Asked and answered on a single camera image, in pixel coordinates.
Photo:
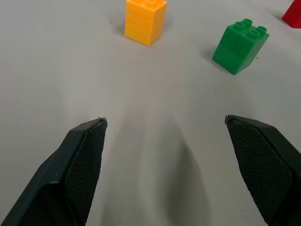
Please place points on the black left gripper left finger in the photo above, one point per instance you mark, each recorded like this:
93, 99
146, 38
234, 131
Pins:
70, 174

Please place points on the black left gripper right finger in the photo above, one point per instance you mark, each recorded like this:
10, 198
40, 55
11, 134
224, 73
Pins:
263, 164

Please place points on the yellow toy brick block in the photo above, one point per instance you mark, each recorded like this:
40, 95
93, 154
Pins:
143, 23

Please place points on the green toy brick block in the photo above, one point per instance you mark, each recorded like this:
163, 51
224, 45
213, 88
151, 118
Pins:
237, 49

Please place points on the red toy brick block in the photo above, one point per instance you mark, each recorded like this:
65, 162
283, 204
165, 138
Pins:
294, 16

